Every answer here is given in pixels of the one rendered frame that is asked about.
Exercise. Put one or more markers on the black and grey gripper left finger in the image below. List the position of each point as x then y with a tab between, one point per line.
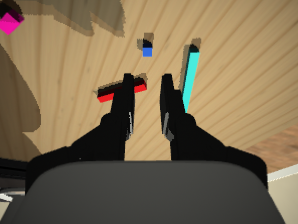
101	143

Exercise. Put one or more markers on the red rod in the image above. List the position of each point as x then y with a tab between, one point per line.
108	95

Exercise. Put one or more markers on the turquoise rod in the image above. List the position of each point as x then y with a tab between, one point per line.
192	60

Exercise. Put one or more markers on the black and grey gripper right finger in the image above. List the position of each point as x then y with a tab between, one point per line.
189	142

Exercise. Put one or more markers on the magenta rectangular block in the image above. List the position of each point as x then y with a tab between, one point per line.
10	21

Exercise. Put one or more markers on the small blue cube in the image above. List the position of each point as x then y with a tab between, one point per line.
147	49

